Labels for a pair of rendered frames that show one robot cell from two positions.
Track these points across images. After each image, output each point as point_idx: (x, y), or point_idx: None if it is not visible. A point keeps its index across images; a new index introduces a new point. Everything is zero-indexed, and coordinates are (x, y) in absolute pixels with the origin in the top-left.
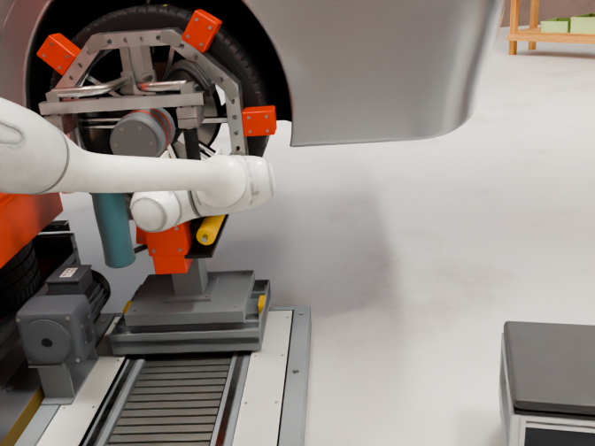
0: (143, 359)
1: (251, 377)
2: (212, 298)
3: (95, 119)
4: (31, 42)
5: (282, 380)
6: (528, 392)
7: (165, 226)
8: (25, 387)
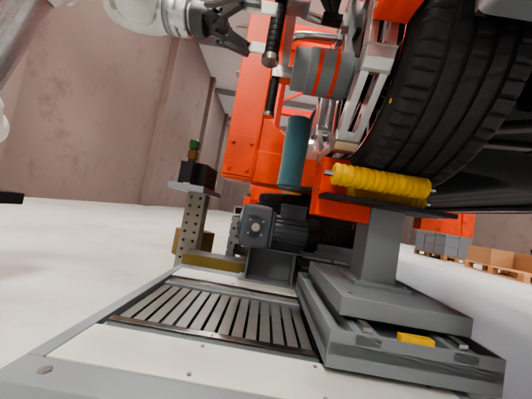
0: (298, 305)
1: (260, 357)
2: (361, 286)
3: None
4: None
5: (248, 389)
6: None
7: (103, 5)
8: None
